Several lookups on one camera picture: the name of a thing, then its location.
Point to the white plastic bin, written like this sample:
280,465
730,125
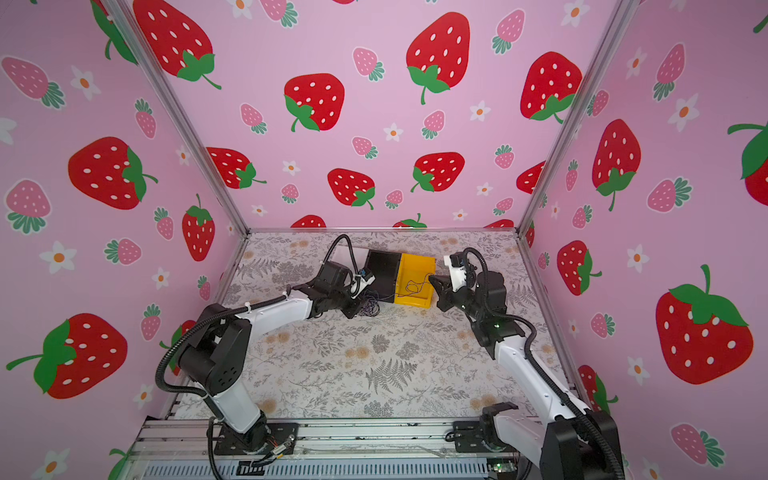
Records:
359,254

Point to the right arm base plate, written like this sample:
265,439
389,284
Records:
480,435

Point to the black plastic bin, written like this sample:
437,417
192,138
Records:
384,266

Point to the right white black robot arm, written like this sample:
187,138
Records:
568,439

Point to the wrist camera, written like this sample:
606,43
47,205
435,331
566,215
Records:
363,279
460,270

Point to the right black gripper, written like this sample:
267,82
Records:
445,294

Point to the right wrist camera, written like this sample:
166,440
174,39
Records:
460,270

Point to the yellow plastic bin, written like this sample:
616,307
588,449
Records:
413,287

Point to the aluminium rail frame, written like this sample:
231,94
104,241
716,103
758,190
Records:
341,448

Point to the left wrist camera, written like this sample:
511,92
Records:
363,279

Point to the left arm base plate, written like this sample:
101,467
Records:
260,440

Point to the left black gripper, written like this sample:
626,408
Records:
357,304

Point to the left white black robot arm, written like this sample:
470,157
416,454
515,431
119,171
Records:
208,360

